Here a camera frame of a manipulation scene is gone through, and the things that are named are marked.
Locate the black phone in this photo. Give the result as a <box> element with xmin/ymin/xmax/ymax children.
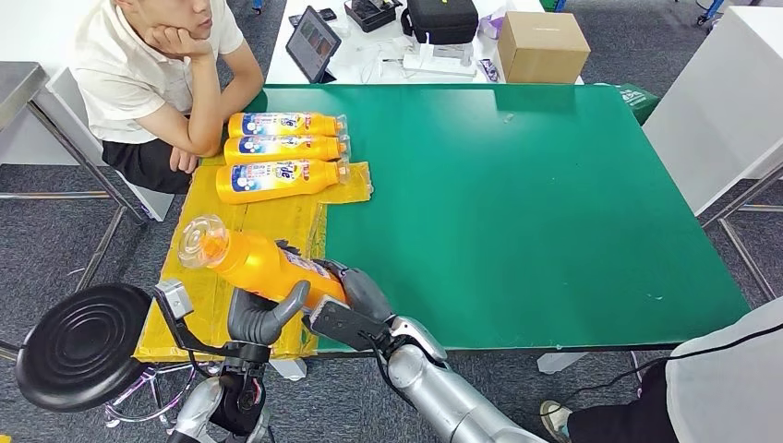
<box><xmin>288</xmin><ymin>7</ymin><xmax>338</xmax><ymax>28</ymax></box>

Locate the small snack wrapper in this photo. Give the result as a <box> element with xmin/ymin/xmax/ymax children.
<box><xmin>477</xmin><ymin>57</ymin><xmax>503</xmax><ymax>84</ymax></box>

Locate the seated person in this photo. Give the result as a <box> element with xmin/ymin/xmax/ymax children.
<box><xmin>68</xmin><ymin>0</ymin><xmax>265</xmax><ymax>196</ymax></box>

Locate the purple packet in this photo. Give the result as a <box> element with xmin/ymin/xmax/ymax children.
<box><xmin>478</xmin><ymin>12</ymin><xmax>507</xmax><ymax>40</ymax></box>

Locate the black tray box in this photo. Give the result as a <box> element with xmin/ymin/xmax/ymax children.
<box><xmin>343</xmin><ymin>0</ymin><xmax>405</xmax><ymax>33</ymax></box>

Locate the standing person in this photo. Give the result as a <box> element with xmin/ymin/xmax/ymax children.
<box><xmin>539</xmin><ymin>296</ymin><xmax>783</xmax><ymax>443</ymax></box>

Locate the orange detergent bottle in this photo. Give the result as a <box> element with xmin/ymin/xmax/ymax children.
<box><xmin>177</xmin><ymin>213</ymin><xmax>349</xmax><ymax>310</ymax></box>
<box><xmin>223</xmin><ymin>134</ymin><xmax>351</xmax><ymax>166</ymax></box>
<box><xmin>215</xmin><ymin>159</ymin><xmax>351</xmax><ymax>206</ymax></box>
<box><xmin>227</xmin><ymin>112</ymin><xmax>348</xmax><ymax>138</ymax></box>

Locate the green bin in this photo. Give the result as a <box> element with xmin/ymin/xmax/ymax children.
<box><xmin>596</xmin><ymin>82</ymin><xmax>662</xmax><ymax>126</ymax></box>

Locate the brown cardboard box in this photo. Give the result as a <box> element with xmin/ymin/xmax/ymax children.
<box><xmin>496</xmin><ymin>10</ymin><xmax>592</xmax><ymax>86</ymax></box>

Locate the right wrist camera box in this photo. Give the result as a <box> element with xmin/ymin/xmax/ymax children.
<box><xmin>304</xmin><ymin>294</ymin><xmax>392</xmax><ymax>354</ymax></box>

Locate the black tablet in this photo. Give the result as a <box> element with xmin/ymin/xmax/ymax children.
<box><xmin>285</xmin><ymin>5</ymin><xmax>343</xmax><ymax>85</ymax></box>

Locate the white power strip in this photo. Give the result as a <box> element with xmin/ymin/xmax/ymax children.
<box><xmin>402</xmin><ymin>42</ymin><xmax>478</xmax><ymax>78</ymax></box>

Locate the black carry case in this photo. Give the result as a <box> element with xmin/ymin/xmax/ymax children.
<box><xmin>400</xmin><ymin>0</ymin><xmax>480</xmax><ymax>46</ymax></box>

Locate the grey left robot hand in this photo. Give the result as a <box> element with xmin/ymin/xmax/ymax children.
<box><xmin>226</xmin><ymin>239</ymin><xmax>311</xmax><ymax>347</ymax></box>

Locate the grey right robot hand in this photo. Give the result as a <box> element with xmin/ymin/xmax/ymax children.
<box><xmin>315</xmin><ymin>258</ymin><xmax>394</xmax><ymax>325</ymax></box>

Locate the steel table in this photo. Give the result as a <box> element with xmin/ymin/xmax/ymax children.
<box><xmin>0</xmin><ymin>61</ymin><xmax>148</xmax><ymax>362</ymax></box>

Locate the black round stool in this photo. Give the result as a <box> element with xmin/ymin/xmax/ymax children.
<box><xmin>15</xmin><ymin>281</ymin><xmax>199</xmax><ymax>438</ymax></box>

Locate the black cable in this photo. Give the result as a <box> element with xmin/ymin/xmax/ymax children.
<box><xmin>539</xmin><ymin>322</ymin><xmax>783</xmax><ymax>420</ymax></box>

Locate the yellow taped cardboard sheet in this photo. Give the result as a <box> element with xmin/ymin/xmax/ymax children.
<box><xmin>133</xmin><ymin>155</ymin><xmax>374</xmax><ymax>363</ymax></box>

